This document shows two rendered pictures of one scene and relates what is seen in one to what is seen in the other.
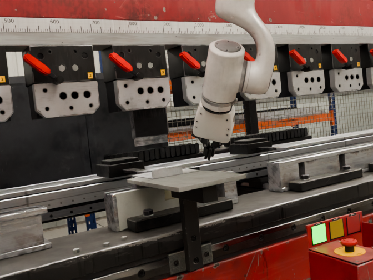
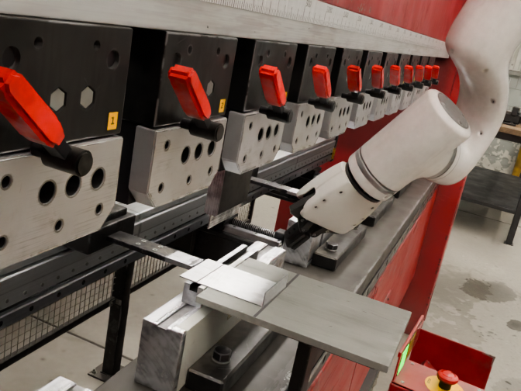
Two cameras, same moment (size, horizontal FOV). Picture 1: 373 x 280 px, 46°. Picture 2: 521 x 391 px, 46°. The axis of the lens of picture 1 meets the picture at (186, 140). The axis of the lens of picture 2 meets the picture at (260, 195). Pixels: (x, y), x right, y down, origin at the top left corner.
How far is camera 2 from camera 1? 0.82 m
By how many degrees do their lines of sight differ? 41
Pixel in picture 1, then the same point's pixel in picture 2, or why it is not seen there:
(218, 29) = (338, 20)
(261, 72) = (472, 160)
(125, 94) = (246, 142)
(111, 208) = (167, 354)
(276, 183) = (299, 253)
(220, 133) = (348, 222)
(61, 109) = (177, 186)
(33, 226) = not seen: outside the picture
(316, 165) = not seen: hidden behind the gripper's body
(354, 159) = not seen: hidden behind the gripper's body
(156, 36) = (295, 27)
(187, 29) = (319, 15)
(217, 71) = (430, 150)
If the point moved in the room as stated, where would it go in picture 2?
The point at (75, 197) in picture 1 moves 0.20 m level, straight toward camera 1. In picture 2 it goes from (12, 293) to (101, 360)
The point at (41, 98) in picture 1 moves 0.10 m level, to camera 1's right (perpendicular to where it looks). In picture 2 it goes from (158, 164) to (246, 165)
